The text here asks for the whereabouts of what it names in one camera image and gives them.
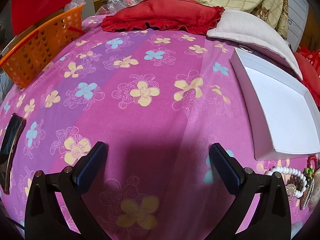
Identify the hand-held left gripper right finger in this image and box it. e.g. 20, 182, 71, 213
209, 143, 292, 240

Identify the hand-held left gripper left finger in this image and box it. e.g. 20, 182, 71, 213
24, 141, 113, 240

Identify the white bead bracelet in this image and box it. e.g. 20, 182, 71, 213
265, 166, 307, 198

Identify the sequin hair clip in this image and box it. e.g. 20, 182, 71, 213
285, 184, 298, 203

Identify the brown bead bracelet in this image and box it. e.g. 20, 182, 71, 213
290, 175, 305, 188

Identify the white cardboard tray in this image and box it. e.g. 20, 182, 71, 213
230, 47, 320, 161

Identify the silver mesh bracelet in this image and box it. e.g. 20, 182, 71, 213
299, 180, 315, 211

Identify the red bead bracelet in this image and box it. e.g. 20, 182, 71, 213
306, 155, 320, 170

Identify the cream polka dot scrunchie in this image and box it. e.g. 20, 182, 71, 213
309, 169, 320, 209

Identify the pink floral bedsheet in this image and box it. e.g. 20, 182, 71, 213
0, 15, 320, 240

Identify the black smartphone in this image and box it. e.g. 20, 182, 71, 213
0, 113, 27, 195

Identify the orange plastic basket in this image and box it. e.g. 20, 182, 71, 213
0, 5, 85, 88

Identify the red ruffled pillow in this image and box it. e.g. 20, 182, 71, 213
101, 0, 225, 36
292, 52, 320, 97

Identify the beige pillow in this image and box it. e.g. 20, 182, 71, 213
206, 10, 303, 80

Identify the red shopping bag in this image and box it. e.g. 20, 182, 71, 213
299, 45, 320, 63

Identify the white plastic bag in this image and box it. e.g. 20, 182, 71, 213
65, 0, 87, 12

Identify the clear plastic bag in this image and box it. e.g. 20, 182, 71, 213
106, 0, 150, 14

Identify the white slatted headboard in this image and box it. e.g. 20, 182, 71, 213
285, 0, 309, 47

